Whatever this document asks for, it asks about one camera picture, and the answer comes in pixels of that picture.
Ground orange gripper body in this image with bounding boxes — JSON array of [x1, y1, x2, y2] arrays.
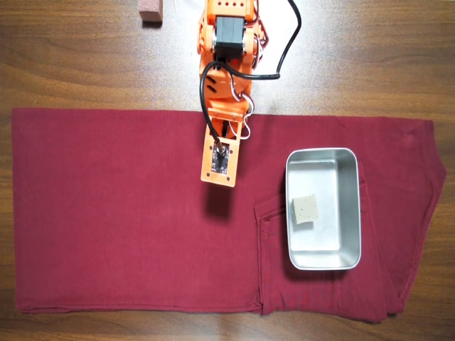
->
[[205, 101, 250, 140]]

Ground beige sponge cube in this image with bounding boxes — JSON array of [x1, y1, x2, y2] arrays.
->
[[291, 193, 320, 225]]

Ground pink brown sponge block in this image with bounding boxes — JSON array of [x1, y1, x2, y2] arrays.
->
[[138, 0, 165, 24]]

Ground maroon cloth trousers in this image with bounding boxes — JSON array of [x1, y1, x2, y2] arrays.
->
[[11, 107, 447, 324]]

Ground metal rectangular tray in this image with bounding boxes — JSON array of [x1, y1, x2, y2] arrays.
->
[[284, 147, 363, 271]]

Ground white servo wires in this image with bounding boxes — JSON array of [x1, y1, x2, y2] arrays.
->
[[229, 72, 256, 141]]

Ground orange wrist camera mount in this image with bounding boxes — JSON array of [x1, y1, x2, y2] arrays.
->
[[200, 124, 240, 188]]

